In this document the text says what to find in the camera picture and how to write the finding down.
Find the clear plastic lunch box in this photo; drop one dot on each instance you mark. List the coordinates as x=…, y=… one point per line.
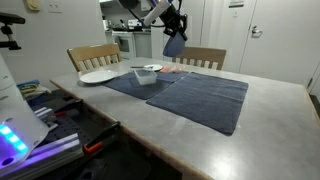
x=145, y=77

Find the light blue bowl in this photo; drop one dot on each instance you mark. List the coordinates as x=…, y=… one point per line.
x=174, y=46

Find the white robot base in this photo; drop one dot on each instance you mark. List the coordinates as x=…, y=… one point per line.
x=20, y=129

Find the small white saucer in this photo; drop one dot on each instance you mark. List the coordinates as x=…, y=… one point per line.
x=153, y=67

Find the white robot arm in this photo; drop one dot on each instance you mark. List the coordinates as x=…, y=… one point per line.
x=155, y=9

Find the wooden chair by door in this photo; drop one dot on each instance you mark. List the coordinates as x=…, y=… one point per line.
x=203, y=55

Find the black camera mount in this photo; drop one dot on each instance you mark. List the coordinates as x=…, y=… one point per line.
x=7, y=20

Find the white door with handle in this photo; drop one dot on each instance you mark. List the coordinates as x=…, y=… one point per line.
x=283, y=41

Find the large white plate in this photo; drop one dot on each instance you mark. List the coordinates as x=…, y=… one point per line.
x=98, y=76

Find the dark blue placemat left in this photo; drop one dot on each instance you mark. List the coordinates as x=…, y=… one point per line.
x=211, y=101

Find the white kitchen stove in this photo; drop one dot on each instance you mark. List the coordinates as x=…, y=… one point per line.
x=126, y=43

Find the wooden chair near stove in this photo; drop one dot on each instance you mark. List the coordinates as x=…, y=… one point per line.
x=94, y=56

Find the black orange clamp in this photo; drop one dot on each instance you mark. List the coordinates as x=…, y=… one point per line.
x=97, y=143

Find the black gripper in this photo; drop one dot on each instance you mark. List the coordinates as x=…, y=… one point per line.
x=174, y=22

